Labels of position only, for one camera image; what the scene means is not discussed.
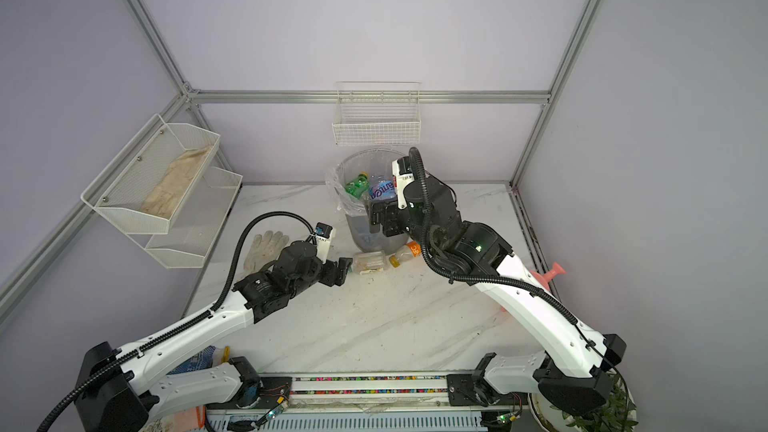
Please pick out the blue dotted work glove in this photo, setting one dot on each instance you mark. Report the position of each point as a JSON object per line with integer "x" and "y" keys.
{"x": 209, "y": 357}

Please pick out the orange label juice bottle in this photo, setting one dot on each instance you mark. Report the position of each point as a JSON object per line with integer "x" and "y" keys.
{"x": 405, "y": 253}

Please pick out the white cotton work glove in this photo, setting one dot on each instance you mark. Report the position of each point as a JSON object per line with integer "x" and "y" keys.
{"x": 264, "y": 249}

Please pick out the orange rubber glove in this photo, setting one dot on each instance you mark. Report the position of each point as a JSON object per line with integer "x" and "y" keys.
{"x": 185, "y": 421}

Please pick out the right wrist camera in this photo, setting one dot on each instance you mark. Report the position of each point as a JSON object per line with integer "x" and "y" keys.
{"x": 402, "y": 177}

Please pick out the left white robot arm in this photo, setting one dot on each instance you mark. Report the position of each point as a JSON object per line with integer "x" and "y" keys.
{"x": 123, "y": 389}

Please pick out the clear plastic bin liner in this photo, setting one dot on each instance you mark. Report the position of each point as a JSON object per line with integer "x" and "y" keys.
{"x": 376, "y": 161}

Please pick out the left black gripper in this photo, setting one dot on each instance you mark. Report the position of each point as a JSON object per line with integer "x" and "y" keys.
{"x": 330, "y": 277}

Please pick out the clear green cap bottle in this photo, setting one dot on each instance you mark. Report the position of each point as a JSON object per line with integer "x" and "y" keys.
{"x": 369, "y": 262}

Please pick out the white mesh upper shelf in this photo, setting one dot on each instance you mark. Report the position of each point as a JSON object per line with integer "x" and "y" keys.
{"x": 120, "y": 189}

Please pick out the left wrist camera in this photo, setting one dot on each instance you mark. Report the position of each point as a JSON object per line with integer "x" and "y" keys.
{"x": 324, "y": 234}

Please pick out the green Sprite bottle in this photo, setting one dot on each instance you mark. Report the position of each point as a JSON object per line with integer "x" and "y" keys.
{"x": 358, "y": 187}

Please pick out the pink spray bottle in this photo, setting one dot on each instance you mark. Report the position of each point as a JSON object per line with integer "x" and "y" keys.
{"x": 549, "y": 276}

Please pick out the white mesh lower shelf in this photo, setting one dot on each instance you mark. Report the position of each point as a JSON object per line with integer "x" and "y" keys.
{"x": 197, "y": 227}

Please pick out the white wire wall basket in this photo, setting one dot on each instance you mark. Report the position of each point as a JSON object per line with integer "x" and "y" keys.
{"x": 370, "y": 113}

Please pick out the potted green plant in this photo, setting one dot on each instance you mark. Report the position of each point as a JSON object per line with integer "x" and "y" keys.
{"x": 619, "y": 413}

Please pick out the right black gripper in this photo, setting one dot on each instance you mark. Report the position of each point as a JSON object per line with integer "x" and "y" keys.
{"x": 385, "y": 210}

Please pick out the grey mesh waste bin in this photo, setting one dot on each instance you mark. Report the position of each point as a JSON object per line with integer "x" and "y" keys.
{"x": 368, "y": 241}

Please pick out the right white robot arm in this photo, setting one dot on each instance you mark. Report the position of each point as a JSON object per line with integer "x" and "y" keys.
{"x": 576, "y": 366}

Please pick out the large crushed blue label bottle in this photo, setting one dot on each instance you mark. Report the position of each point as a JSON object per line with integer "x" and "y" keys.
{"x": 382, "y": 188}

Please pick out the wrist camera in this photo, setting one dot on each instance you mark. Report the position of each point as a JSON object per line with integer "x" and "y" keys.
{"x": 402, "y": 177}
{"x": 324, "y": 234}

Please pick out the white mesh shelf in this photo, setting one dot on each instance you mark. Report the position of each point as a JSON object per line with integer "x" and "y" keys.
{"x": 197, "y": 227}
{"x": 120, "y": 189}

